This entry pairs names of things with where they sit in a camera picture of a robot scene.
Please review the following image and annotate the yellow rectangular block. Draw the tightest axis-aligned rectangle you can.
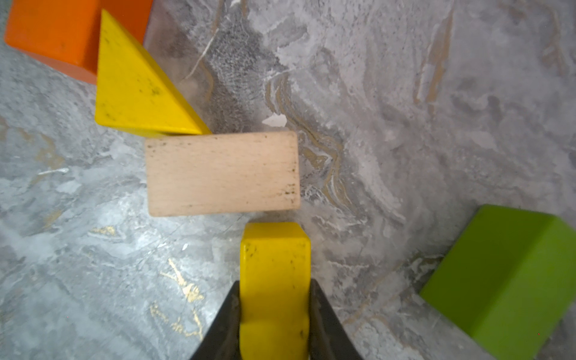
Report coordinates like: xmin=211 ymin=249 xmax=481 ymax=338
xmin=239 ymin=222 xmax=311 ymax=359

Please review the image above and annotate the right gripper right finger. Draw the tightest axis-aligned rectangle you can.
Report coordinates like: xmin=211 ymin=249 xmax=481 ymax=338
xmin=309 ymin=279 xmax=363 ymax=360

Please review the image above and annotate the natural wood block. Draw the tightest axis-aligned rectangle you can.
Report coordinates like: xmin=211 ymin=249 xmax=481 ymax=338
xmin=145 ymin=131 xmax=301 ymax=217

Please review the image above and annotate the green block far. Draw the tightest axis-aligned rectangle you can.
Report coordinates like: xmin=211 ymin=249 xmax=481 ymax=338
xmin=420 ymin=205 xmax=575 ymax=359

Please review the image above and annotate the yellow triangle block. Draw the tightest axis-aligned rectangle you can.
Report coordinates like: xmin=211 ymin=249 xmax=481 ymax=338
xmin=94 ymin=10 xmax=211 ymax=137

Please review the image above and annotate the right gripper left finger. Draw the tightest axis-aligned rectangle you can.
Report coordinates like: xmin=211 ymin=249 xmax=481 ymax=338
xmin=190 ymin=280 xmax=241 ymax=360

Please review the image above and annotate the orange block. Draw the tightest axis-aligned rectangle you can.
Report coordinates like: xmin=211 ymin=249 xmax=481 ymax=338
xmin=4 ymin=0 xmax=153 ymax=84

